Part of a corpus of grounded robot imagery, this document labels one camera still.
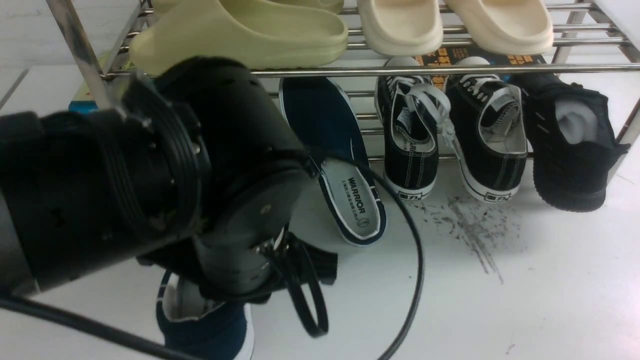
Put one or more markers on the stainless steel shoe rack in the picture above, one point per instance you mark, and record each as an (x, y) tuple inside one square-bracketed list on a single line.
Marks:
[(588, 24)]

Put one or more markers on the cream foam slide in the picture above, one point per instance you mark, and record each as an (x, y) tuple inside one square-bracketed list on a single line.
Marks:
[(405, 28), (506, 27)]

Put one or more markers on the black canvas sneaker right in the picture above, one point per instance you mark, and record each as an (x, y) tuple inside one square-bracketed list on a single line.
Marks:
[(487, 134)]

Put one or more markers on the green foam slide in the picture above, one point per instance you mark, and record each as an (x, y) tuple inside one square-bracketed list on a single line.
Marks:
[(333, 6), (260, 34)]

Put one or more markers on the cream foam slide left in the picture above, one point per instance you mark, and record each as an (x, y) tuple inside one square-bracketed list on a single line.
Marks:
[(405, 28)]

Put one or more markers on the navy canvas shoe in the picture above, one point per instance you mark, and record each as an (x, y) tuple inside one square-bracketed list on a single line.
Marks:
[(206, 329), (321, 115)]

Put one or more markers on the black canvas sneaker left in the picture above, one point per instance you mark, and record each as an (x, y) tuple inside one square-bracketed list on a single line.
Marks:
[(412, 111)]

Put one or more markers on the blue yellow book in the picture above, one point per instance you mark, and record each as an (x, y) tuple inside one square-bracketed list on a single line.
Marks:
[(83, 101)]

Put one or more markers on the green foam slide near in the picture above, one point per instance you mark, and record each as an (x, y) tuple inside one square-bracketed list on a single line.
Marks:
[(260, 34)]

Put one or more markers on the green foam slide far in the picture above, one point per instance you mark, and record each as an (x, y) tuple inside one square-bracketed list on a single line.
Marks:
[(333, 6)]

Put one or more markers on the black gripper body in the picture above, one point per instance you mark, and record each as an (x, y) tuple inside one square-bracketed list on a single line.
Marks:
[(247, 252)]

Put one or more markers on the cream foam slide right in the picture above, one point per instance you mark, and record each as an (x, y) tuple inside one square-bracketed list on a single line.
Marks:
[(506, 27)]

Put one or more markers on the black canvas sneaker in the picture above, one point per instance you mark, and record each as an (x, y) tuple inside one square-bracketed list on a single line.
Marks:
[(487, 134), (412, 111)]

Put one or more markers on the black knit sneaker right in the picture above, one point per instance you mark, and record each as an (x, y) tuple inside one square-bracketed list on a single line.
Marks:
[(573, 141)]

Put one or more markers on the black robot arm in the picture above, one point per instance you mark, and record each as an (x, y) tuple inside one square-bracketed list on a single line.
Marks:
[(197, 173)]

